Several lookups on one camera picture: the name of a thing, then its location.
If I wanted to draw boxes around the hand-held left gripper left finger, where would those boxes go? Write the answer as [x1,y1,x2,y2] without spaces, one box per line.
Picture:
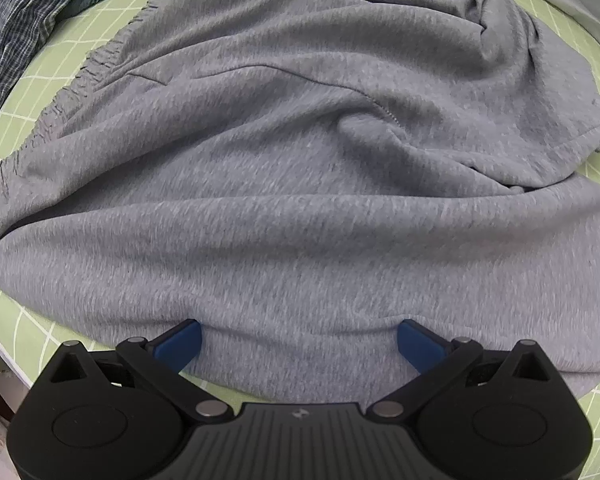
[47,319,229,418]

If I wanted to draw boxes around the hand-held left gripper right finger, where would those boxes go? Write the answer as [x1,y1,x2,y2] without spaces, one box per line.
[371,319,556,418]

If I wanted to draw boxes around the grey sweatpants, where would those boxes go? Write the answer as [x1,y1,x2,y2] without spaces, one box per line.
[0,0,600,401]

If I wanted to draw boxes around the blue plaid shirt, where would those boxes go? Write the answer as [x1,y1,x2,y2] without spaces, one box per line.
[0,0,126,136]

